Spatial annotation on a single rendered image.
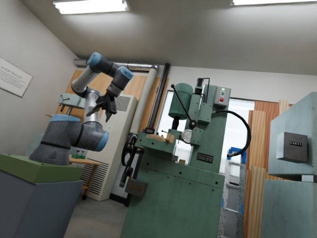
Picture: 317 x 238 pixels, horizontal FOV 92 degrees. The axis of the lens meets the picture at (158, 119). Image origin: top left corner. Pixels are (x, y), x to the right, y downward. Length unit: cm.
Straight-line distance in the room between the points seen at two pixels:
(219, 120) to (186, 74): 199
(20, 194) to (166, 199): 76
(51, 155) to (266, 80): 311
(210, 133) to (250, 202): 131
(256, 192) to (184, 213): 142
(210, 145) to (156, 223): 66
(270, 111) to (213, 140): 178
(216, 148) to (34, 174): 111
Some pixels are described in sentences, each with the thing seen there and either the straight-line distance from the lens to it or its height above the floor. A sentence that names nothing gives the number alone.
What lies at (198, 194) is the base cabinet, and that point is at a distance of 114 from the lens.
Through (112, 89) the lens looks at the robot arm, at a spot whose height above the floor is 110.
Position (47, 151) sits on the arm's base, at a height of 68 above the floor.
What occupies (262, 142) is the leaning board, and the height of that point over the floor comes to 141.
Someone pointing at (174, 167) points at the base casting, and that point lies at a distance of 112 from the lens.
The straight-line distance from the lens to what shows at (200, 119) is 122.
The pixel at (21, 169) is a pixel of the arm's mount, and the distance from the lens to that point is 95.
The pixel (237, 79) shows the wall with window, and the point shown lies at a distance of 317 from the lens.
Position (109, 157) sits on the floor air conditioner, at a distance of 272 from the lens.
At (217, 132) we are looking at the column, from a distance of 131.
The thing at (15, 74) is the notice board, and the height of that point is 156.
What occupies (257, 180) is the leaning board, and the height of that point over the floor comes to 88.
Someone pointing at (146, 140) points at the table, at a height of 88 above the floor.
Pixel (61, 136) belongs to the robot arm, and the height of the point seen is 77.
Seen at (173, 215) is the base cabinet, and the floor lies 48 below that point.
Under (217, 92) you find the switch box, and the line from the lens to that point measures 136.
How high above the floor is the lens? 76
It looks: 15 degrees up
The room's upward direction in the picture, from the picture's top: 15 degrees clockwise
